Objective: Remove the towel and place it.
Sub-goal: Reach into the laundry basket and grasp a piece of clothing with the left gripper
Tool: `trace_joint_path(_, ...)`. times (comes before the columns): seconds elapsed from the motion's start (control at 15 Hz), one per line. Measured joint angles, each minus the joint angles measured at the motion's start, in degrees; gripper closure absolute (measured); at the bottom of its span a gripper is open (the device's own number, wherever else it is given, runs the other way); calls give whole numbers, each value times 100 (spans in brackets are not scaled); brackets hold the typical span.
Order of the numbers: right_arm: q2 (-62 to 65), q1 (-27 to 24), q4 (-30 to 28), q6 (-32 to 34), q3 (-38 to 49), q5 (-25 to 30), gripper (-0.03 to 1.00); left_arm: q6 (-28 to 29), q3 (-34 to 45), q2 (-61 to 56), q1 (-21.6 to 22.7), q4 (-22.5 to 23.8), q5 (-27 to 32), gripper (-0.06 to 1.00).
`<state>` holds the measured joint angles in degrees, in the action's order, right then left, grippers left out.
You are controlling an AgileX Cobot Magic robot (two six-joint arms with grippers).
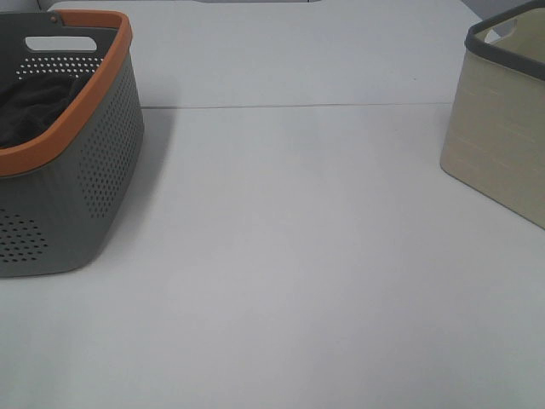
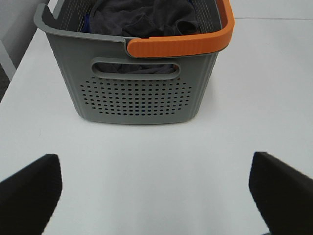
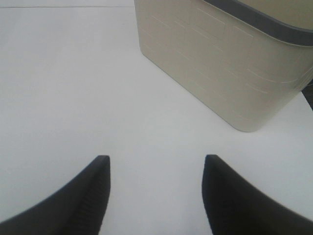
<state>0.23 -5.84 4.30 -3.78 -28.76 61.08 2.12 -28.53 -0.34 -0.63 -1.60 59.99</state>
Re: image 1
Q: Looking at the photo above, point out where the grey perforated basket orange rim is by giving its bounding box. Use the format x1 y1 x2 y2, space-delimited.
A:
1 10 144 278

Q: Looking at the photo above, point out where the dark grey towel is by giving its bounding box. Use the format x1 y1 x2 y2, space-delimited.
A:
1 73 92 148

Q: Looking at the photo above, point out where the beige fabric bin grey rim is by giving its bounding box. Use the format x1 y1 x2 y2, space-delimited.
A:
440 1 544 227

